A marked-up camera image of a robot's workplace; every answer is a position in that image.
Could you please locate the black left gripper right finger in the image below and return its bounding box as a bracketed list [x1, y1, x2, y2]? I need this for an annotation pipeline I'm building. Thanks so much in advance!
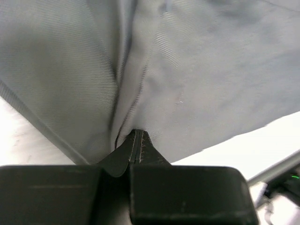
[129, 130, 259, 225]

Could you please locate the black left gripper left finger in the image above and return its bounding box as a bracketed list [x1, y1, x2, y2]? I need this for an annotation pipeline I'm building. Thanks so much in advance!
[0, 130, 139, 225]

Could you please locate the grey pleated skirt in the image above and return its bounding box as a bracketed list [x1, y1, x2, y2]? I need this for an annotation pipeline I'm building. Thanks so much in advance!
[0, 0, 300, 164]

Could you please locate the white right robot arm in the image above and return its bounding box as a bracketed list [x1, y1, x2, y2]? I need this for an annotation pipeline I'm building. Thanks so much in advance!
[252, 170, 300, 225]

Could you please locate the aluminium table edge rail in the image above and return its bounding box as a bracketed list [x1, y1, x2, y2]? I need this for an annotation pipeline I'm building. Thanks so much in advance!
[248, 150, 300, 186]

